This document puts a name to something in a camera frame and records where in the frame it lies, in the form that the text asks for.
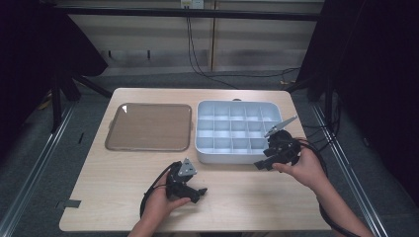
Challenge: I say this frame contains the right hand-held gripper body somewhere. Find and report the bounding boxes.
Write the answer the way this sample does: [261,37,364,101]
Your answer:
[264,115,301,166]

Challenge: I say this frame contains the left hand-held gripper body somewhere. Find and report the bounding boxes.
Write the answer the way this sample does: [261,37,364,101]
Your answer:
[165,157,199,200]

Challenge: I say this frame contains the light blue divided storage box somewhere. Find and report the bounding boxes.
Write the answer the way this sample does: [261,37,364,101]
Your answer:
[194,98,291,165]

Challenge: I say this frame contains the person's left hand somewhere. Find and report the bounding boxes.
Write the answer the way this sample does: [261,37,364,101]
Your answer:
[143,170,193,224]

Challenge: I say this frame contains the person's right hand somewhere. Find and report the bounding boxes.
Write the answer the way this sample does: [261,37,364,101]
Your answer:
[272,147,329,193]

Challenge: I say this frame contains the brown transparent flat tray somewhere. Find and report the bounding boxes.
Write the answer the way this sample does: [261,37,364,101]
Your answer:
[104,102,195,153]

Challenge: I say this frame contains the grey tape piece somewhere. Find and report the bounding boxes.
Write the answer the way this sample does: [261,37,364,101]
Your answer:
[55,198,82,210]

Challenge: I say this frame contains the dark curtain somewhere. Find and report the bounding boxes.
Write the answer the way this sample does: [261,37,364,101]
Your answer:
[295,0,419,208]
[0,0,110,162]

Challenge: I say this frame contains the black metal stand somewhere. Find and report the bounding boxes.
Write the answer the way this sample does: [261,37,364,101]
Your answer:
[48,63,114,134]

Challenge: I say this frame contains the black horizontal metal bar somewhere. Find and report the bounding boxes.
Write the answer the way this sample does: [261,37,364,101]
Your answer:
[53,7,325,22]

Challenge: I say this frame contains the black floor cables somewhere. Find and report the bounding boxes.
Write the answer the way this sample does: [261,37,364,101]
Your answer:
[301,95,344,157]

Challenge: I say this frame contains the metal floor rail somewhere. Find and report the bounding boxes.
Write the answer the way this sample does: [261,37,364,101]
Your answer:
[310,102,391,237]
[0,104,76,237]

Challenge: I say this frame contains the black hanging wall cable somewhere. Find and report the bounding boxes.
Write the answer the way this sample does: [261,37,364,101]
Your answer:
[185,16,301,91]

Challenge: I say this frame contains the white wall outlet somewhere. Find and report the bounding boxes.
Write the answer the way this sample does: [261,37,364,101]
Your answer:
[180,0,206,10]

